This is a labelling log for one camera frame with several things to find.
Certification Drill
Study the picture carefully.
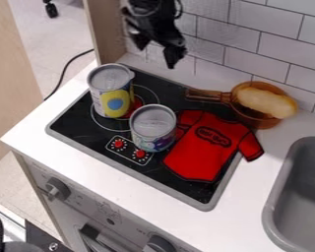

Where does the toy bread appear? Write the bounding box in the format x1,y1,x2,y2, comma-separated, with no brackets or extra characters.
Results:
236,86,300,120

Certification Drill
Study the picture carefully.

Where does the orange clear pot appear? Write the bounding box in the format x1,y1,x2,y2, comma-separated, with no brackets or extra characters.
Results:
183,81,300,131

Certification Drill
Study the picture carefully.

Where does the can with blue purple label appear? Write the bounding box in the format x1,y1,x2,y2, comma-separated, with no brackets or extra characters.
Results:
127,103,179,154

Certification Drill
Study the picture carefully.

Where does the black chair wheel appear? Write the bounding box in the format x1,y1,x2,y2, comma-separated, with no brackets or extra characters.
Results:
41,0,61,19

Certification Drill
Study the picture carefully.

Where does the toy sink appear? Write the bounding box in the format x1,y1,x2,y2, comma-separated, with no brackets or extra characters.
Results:
261,136,315,252

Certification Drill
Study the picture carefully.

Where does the can with yellow label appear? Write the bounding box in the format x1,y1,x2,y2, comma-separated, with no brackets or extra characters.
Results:
85,63,137,120

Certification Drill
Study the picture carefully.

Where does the toy stove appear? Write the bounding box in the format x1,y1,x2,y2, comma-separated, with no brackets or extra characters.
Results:
44,63,258,213

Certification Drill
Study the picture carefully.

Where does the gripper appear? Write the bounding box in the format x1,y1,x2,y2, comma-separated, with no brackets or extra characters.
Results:
119,7,190,70

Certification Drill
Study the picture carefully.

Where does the black cable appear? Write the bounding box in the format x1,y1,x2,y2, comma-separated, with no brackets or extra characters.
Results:
42,48,97,101

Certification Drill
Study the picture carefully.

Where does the red shirt-shaped cloth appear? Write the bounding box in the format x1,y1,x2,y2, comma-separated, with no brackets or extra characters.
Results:
161,109,266,184

